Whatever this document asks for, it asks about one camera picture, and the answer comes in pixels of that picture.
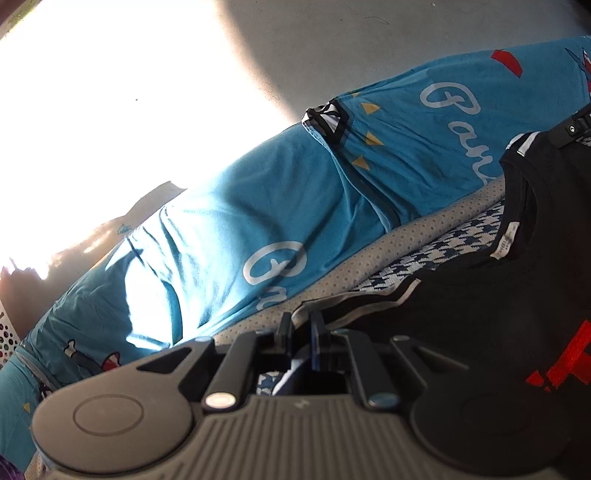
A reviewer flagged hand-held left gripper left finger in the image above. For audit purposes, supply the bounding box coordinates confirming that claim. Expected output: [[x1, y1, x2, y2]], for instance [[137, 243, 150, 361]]
[[137, 312, 297, 411]]

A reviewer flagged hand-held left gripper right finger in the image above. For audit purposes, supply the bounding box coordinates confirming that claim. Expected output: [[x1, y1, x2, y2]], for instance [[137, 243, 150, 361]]
[[308, 312, 469, 411]]

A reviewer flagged houndstooth covered sofa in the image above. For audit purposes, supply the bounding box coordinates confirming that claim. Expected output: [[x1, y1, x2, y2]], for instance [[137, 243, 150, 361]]
[[203, 175, 509, 398]]

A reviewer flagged white perforated plastic basket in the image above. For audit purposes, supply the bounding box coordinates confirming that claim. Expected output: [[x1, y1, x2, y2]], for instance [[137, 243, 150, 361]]
[[0, 300, 24, 370]]

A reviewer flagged black t-shirt red print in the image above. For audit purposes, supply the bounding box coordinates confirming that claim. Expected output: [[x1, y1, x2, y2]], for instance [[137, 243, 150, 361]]
[[272, 129, 591, 480]]

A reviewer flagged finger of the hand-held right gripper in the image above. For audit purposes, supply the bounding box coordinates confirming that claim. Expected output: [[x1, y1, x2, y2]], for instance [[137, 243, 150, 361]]
[[552, 104, 591, 149]]

